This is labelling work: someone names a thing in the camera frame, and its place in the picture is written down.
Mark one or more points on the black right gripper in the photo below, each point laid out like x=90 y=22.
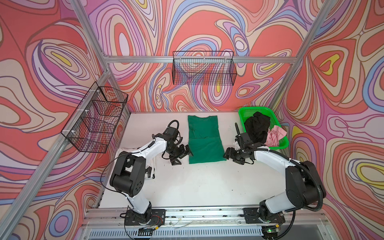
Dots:
x=230 y=153

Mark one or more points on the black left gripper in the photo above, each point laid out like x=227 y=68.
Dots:
x=183 y=153

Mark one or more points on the green t shirt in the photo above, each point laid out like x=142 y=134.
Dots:
x=204 y=140

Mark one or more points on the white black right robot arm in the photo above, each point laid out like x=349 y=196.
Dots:
x=304 y=188

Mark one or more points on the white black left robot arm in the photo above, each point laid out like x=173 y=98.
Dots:
x=133 y=168

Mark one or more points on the black t shirt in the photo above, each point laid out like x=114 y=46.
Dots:
x=257 y=127

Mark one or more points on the pink t shirt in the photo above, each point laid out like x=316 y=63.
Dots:
x=275 y=134

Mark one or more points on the green plastic laundry basket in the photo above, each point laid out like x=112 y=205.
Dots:
x=246 y=112

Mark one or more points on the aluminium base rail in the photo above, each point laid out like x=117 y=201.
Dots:
x=209 y=223

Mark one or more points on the black wire basket back wall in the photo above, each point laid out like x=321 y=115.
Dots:
x=204 y=68

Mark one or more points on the black wire basket wall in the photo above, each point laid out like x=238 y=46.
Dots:
x=95 y=120
x=204 y=68

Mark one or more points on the black wire basket left wall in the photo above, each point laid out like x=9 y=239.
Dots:
x=95 y=120

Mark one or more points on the aluminium frame profile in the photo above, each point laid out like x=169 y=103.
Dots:
x=48 y=64

